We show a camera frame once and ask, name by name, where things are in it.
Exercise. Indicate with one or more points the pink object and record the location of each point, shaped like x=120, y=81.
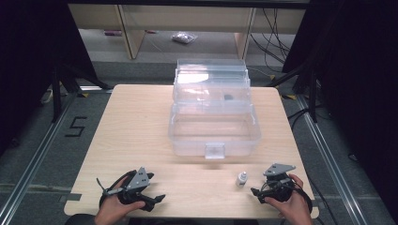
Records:
x=112, y=32

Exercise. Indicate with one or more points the black curtain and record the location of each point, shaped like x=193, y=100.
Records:
x=28, y=62
x=356, y=78

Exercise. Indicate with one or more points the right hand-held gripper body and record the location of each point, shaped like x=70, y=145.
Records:
x=278, y=184

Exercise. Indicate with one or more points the black metal stand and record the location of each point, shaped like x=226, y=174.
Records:
x=62, y=84
x=308, y=84

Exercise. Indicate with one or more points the person's right hand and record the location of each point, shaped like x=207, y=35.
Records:
x=292, y=206

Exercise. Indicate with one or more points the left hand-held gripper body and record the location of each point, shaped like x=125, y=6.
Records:
x=137, y=181

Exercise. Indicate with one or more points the person's left hand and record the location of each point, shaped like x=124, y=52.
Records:
x=114, y=207

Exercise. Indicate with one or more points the clear plastic storage box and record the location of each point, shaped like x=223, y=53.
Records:
x=216, y=125

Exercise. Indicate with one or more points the clear plastic bag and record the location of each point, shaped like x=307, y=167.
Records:
x=184, y=37

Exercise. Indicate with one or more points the small white bottle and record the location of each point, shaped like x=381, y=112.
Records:
x=241, y=180

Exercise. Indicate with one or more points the aluminium floor rail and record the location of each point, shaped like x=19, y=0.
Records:
x=34, y=159
x=328, y=156

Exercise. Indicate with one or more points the small dark object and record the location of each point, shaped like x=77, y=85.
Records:
x=229, y=97

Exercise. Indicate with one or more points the wooden shelf unit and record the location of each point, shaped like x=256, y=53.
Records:
x=187, y=18

